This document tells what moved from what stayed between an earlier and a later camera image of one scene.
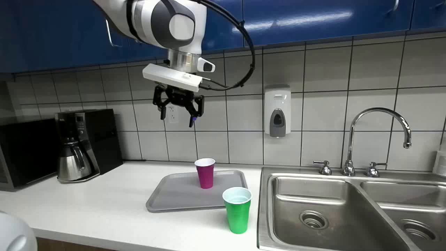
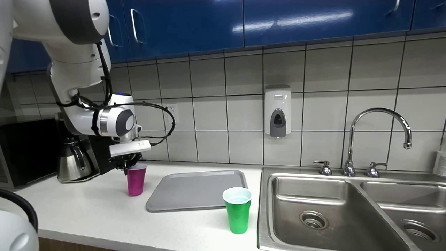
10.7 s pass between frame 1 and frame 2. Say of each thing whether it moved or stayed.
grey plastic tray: stayed
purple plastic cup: moved
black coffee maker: stayed
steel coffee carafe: stayed
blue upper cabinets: stayed
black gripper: moved
